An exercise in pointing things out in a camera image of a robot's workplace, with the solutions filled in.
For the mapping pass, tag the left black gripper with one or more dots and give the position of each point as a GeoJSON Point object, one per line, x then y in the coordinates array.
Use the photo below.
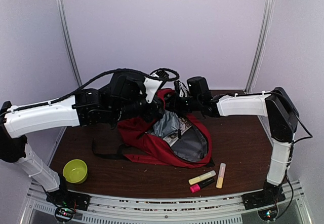
{"type": "Point", "coordinates": [149, 117]}

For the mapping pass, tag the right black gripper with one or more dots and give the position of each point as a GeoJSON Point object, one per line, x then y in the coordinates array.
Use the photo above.
{"type": "Point", "coordinates": [173, 104]}

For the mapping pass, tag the brown illustrated booklet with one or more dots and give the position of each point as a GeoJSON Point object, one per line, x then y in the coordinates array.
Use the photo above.
{"type": "Point", "coordinates": [184, 126]}

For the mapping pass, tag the grey fabric pencil pouch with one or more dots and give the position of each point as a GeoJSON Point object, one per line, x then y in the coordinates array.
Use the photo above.
{"type": "Point", "coordinates": [167, 125]}

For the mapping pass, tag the red student backpack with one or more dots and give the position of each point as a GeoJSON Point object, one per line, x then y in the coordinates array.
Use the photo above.
{"type": "Point", "coordinates": [141, 145]}

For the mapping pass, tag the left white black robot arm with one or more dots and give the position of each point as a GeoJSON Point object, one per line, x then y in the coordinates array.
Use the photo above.
{"type": "Point", "coordinates": [129, 94]}

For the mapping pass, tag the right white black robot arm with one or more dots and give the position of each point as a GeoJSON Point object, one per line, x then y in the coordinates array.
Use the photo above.
{"type": "Point", "coordinates": [276, 105]}

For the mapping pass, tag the yellow highlighter pen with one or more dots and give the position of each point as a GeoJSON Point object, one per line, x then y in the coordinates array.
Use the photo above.
{"type": "Point", "coordinates": [202, 177]}

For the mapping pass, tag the peach highlighter pen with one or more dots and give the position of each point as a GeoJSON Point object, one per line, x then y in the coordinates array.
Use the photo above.
{"type": "Point", "coordinates": [221, 174]}

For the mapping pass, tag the black pink highlighter pen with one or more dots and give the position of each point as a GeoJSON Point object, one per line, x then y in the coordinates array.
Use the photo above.
{"type": "Point", "coordinates": [200, 185]}

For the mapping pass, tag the lime green plastic bowl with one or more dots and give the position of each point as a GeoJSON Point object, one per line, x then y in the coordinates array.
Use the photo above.
{"type": "Point", "coordinates": [75, 171]}

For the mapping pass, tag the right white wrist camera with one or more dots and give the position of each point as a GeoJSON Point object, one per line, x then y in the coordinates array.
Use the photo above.
{"type": "Point", "coordinates": [181, 89]}

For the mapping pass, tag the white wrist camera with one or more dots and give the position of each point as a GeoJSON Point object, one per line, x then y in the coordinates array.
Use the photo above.
{"type": "Point", "coordinates": [152, 86]}
{"type": "Point", "coordinates": [181, 89]}

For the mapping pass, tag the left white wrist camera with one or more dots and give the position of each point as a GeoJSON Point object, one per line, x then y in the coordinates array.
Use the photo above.
{"type": "Point", "coordinates": [152, 86]}

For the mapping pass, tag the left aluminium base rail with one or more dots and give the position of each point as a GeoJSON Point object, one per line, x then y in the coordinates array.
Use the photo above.
{"type": "Point", "coordinates": [56, 144]}

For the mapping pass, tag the front aluminium frame rail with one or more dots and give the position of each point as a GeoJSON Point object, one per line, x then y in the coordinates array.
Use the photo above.
{"type": "Point", "coordinates": [214, 209]}

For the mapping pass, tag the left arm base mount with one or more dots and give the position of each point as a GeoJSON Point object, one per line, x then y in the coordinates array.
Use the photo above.
{"type": "Point", "coordinates": [67, 204]}

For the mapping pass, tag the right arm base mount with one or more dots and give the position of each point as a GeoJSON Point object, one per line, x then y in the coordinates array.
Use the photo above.
{"type": "Point", "coordinates": [265, 201]}

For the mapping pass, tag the right aluminium corner post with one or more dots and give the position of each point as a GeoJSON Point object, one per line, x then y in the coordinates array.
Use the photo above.
{"type": "Point", "coordinates": [261, 45]}

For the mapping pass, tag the aluminium corner post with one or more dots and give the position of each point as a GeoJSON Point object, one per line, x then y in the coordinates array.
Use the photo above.
{"type": "Point", "coordinates": [261, 45]}
{"type": "Point", "coordinates": [67, 42]}

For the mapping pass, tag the left aluminium corner post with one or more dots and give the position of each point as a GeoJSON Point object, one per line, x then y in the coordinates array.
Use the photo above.
{"type": "Point", "coordinates": [67, 42]}

